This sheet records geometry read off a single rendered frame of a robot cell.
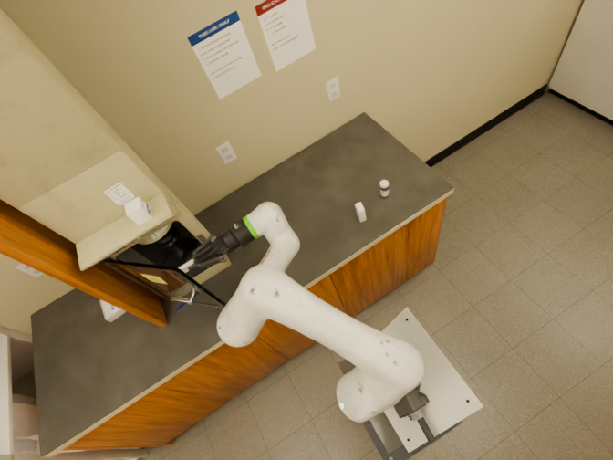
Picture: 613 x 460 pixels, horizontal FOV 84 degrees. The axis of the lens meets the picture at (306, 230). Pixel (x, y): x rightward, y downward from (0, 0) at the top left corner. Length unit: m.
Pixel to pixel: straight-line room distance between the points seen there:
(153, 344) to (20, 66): 1.14
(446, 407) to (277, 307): 0.60
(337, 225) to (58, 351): 1.41
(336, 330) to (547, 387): 1.73
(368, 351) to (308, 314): 0.17
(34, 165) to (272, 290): 0.70
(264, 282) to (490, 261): 1.98
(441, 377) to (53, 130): 1.24
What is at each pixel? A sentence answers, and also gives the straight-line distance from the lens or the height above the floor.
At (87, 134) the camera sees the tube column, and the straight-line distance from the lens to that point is 1.09.
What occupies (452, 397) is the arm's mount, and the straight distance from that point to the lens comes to 1.17.
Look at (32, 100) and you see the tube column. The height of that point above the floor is 1.92.
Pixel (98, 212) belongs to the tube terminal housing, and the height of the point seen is 1.57.
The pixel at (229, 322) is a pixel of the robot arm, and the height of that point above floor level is 1.47.
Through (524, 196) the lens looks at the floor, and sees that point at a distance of 2.93.
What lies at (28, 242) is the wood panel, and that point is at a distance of 1.27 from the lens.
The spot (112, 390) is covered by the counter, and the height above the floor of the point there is 0.94.
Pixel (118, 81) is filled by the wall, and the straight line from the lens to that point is 1.51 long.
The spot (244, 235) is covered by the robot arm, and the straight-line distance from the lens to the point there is 1.24.
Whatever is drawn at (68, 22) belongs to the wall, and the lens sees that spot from 1.44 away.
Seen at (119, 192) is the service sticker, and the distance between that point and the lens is 1.21.
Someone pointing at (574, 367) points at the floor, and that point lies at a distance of 2.51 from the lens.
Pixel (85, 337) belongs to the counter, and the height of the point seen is 0.94.
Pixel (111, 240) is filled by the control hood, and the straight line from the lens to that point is 1.24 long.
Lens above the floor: 2.29
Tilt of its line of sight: 56 degrees down
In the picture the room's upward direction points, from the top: 24 degrees counter-clockwise
